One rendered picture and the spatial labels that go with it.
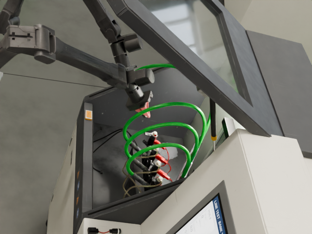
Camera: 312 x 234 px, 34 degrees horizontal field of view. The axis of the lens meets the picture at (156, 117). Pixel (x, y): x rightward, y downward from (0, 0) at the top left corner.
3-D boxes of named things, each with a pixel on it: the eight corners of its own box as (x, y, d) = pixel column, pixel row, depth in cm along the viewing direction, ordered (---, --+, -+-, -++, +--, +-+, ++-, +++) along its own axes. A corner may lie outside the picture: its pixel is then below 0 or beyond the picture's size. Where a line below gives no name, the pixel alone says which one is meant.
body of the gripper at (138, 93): (150, 103, 198) (141, 88, 194) (127, 110, 202) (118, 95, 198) (152, 93, 203) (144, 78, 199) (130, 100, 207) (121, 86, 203)
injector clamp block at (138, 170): (122, 167, 234) (132, 145, 224) (143, 171, 237) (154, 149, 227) (126, 231, 209) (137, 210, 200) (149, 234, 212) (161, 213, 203)
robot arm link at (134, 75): (111, 64, 192) (112, 86, 189) (138, 55, 187) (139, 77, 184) (127, 74, 202) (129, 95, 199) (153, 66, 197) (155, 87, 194)
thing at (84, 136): (76, 125, 249) (84, 101, 239) (85, 127, 250) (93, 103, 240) (72, 236, 205) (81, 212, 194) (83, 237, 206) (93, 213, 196)
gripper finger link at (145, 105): (153, 120, 203) (142, 102, 198) (137, 125, 206) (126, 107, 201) (156, 110, 209) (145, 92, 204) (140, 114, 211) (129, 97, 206)
